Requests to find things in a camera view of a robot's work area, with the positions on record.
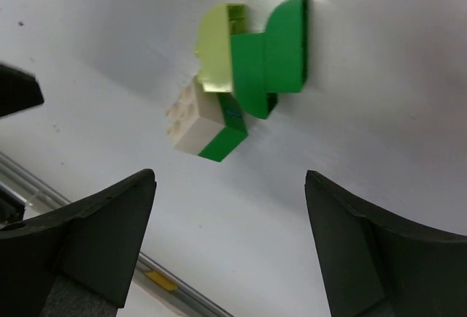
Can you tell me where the aluminium rail front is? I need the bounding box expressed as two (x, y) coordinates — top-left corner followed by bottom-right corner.
(1, 156), (226, 316)

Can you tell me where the white lego brick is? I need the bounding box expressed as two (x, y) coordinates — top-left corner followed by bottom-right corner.
(166, 76), (225, 156)

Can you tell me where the green curved lego middle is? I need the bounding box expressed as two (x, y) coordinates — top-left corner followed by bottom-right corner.
(231, 33), (278, 119)

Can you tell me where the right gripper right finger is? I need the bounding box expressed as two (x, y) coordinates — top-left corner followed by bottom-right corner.
(305, 171), (466, 316)

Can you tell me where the pale yellow curved lego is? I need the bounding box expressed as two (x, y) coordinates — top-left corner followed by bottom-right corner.
(194, 3), (247, 93)

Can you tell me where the green curved lego top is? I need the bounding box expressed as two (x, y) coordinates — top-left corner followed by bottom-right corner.
(264, 0), (309, 93)

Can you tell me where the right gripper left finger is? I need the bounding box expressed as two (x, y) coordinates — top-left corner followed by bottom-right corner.
(1, 169), (156, 316)

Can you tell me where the green curved lego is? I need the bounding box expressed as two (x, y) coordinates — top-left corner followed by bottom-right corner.
(264, 0), (309, 93)
(231, 33), (278, 119)

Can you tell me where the green lego on white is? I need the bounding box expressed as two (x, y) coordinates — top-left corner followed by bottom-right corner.
(198, 93), (248, 162)

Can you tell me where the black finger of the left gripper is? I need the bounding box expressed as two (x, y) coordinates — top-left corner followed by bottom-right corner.
(0, 63), (45, 117)

